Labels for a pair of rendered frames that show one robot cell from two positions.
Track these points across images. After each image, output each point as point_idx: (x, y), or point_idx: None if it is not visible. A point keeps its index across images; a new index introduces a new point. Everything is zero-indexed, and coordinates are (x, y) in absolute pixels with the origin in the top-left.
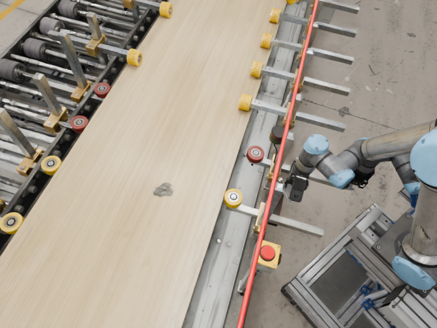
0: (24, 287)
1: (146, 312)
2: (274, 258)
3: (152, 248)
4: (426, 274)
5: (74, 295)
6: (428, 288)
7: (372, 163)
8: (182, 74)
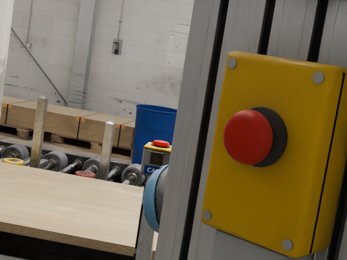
0: (105, 189)
1: (87, 223)
2: (155, 146)
3: None
4: (163, 166)
5: (100, 201)
6: (144, 190)
7: None
8: None
